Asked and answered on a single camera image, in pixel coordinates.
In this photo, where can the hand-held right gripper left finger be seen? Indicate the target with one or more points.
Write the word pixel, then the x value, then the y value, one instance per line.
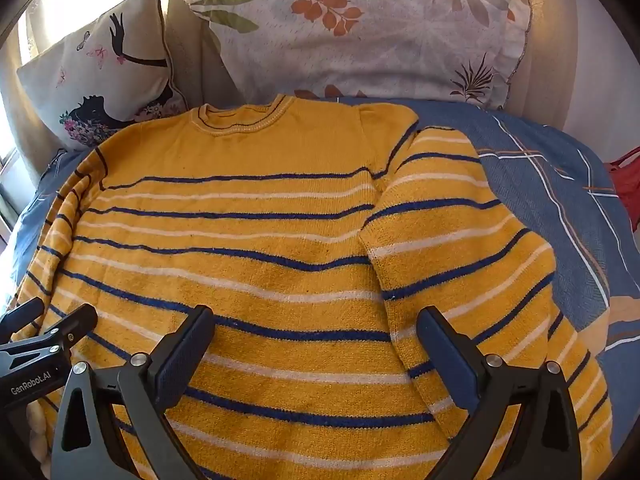
pixel 182 360

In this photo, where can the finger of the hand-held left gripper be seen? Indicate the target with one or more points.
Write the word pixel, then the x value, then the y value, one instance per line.
pixel 70 327
pixel 22 317

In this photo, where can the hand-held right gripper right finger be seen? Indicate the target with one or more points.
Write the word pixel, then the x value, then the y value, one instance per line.
pixel 450 365

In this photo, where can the yellow striped sweater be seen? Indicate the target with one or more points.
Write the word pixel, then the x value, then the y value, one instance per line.
pixel 280 220

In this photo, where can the person's left hand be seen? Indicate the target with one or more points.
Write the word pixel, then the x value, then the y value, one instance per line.
pixel 36 435

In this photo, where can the blue plaid bedsheet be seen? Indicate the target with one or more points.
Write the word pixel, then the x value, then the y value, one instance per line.
pixel 550 200

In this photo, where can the butterfly print pillow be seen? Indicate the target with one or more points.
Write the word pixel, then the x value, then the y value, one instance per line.
pixel 100 80

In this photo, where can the red cloth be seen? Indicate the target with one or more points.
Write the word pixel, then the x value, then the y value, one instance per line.
pixel 625 185

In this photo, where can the leaf print pillow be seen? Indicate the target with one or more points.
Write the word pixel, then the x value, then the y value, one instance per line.
pixel 375 45

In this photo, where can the window frame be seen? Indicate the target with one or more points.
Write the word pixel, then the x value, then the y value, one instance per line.
pixel 6 170

